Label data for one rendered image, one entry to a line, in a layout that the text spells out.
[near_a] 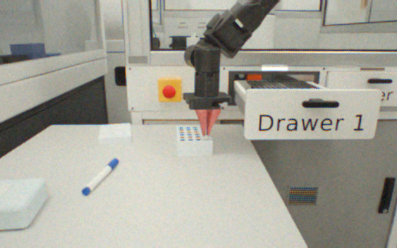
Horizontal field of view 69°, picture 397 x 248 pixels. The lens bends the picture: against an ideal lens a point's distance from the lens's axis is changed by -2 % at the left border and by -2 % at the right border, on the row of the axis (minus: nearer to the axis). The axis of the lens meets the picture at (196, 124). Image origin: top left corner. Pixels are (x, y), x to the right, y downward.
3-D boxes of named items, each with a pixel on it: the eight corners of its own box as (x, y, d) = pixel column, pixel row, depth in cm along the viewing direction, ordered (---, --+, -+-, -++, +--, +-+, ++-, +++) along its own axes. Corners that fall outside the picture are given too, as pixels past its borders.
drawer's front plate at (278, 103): (374, 139, 65) (382, 90, 61) (245, 139, 64) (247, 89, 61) (369, 136, 66) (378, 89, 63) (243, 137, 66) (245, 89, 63)
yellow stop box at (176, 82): (181, 102, 90) (181, 78, 88) (158, 102, 90) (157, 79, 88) (182, 99, 95) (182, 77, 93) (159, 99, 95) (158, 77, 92)
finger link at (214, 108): (185, 132, 73) (185, 95, 70) (213, 130, 74) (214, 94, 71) (189, 141, 67) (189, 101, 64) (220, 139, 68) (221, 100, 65)
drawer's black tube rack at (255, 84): (330, 119, 73) (333, 94, 71) (261, 119, 73) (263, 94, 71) (300, 100, 95) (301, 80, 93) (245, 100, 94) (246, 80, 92)
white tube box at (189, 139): (212, 155, 70) (212, 140, 69) (177, 157, 70) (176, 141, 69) (206, 138, 82) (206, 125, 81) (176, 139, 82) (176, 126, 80)
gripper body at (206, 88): (182, 100, 70) (182, 69, 68) (223, 99, 72) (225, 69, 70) (187, 107, 64) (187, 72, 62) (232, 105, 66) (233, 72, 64)
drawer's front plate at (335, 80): (412, 106, 94) (420, 72, 91) (325, 106, 94) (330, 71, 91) (408, 105, 96) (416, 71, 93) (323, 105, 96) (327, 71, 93)
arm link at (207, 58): (199, 44, 61) (225, 44, 62) (189, 43, 67) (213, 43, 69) (199, 77, 63) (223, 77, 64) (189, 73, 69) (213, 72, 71)
